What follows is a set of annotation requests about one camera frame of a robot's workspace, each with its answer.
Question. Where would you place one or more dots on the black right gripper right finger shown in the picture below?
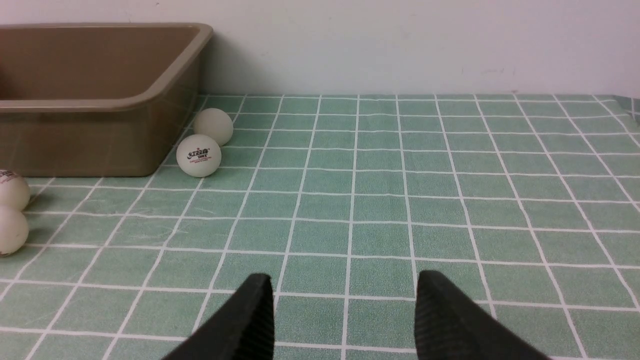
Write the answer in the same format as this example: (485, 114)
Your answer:
(448, 325)

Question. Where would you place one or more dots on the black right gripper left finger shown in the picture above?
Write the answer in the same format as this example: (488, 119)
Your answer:
(241, 329)

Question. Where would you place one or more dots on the white DHS ping-pong ball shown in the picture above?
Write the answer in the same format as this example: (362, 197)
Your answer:
(198, 155)

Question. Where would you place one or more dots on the white ping-pong ball logo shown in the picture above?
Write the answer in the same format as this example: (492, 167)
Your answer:
(14, 190)

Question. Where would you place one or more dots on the green checkered tablecloth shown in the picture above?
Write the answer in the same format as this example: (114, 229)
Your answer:
(528, 203)

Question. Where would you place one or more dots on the brown plastic bin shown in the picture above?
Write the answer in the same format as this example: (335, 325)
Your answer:
(96, 99)

